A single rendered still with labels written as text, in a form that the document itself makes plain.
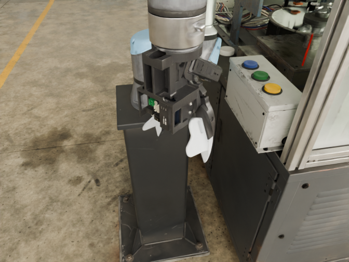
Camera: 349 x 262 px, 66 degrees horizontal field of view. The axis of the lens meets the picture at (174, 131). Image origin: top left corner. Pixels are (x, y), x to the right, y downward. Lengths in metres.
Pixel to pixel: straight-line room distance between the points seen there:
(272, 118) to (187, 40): 0.40
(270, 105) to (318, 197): 0.37
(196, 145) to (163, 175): 0.60
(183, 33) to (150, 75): 0.08
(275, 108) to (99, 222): 1.12
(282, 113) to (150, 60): 0.42
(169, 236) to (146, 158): 0.54
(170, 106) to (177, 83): 0.04
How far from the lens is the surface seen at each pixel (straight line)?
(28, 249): 1.57
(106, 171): 1.74
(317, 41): 1.16
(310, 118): 0.64
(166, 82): 0.39
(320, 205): 0.98
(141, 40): 0.80
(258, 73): 0.79
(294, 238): 1.10
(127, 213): 1.51
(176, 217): 1.26
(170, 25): 0.35
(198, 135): 0.44
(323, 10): 1.14
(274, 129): 0.73
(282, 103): 0.69
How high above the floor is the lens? 1.25
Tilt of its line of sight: 39 degrees down
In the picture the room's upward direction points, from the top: straight up
